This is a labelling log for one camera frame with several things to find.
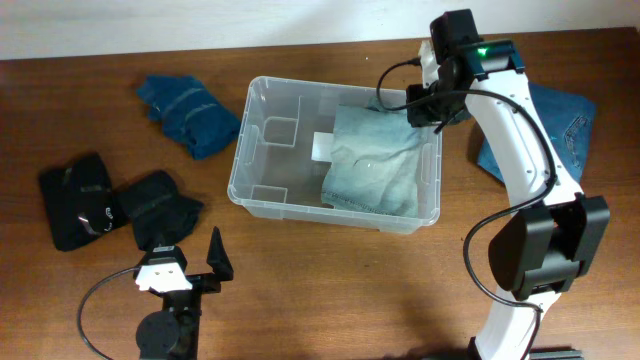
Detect light blue jeans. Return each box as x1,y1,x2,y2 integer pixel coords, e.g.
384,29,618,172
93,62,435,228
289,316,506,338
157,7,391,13
321,101,423,218

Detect black garment with white print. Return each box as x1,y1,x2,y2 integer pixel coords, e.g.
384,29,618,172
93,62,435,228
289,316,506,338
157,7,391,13
38,153,128,252

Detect clear plastic storage container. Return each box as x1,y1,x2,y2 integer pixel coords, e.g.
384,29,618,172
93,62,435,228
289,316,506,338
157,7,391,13
227,76,442,234

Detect dark blue jeans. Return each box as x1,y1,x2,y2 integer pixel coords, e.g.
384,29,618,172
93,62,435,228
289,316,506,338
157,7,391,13
475,82,598,185

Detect teal blue garment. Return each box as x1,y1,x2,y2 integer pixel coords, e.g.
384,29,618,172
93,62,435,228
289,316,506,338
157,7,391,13
136,75,241,160

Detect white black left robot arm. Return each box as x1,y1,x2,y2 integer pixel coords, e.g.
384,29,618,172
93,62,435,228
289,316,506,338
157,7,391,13
134,228,234,360

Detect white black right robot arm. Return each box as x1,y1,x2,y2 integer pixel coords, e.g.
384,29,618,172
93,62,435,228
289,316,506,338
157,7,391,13
406,9,610,359

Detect white label in container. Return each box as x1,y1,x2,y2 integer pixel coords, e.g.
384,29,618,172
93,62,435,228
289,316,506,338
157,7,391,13
311,132,334,163

